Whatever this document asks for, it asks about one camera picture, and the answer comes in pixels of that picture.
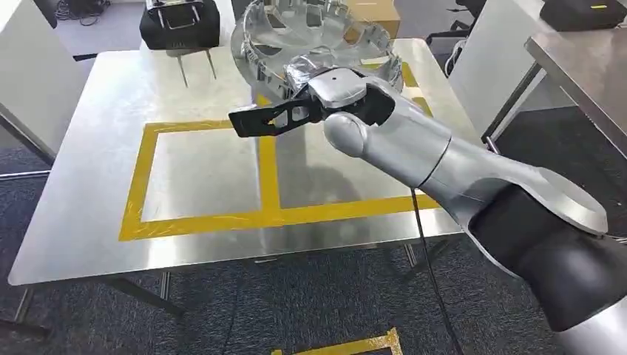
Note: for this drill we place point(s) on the steel bench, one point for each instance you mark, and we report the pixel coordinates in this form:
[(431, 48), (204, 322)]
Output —
[(98, 186)]

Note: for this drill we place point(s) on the steel side table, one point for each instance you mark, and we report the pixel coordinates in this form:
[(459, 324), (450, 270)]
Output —
[(588, 73)]

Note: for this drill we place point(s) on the black case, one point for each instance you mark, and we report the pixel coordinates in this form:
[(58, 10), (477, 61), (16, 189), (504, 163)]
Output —
[(583, 14)]

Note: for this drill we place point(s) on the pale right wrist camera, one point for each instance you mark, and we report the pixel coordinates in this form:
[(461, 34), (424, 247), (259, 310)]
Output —
[(338, 88)]

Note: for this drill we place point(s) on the yellow tape rectangle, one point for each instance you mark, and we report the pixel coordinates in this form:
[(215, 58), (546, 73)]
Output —
[(267, 215)]

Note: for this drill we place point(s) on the black office chair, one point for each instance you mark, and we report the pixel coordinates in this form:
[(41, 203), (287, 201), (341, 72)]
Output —
[(460, 24)]

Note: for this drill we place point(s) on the white partition panel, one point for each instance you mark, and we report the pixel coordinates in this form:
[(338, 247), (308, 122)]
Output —
[(34, 78), (495, 63)]

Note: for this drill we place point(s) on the black bin with metal frame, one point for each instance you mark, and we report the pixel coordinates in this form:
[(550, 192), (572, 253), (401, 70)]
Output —
[(179, 27)]

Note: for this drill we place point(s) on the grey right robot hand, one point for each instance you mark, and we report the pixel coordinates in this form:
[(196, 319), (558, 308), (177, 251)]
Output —
[(306, 71)]

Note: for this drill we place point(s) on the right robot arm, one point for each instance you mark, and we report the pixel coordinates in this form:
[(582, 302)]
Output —
[(470, 171)]

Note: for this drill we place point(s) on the cardboard box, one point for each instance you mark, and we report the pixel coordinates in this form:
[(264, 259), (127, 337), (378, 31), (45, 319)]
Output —
[(377, 14)]

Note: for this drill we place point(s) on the round cast metal part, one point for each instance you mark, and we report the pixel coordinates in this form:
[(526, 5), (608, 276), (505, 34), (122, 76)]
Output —
[(299, 29)]

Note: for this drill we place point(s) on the black camera bracket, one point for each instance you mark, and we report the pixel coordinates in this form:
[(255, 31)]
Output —
[(264, 120)]

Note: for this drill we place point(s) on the yellow floor tape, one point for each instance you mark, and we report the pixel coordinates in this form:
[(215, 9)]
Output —
[(357, 345)]

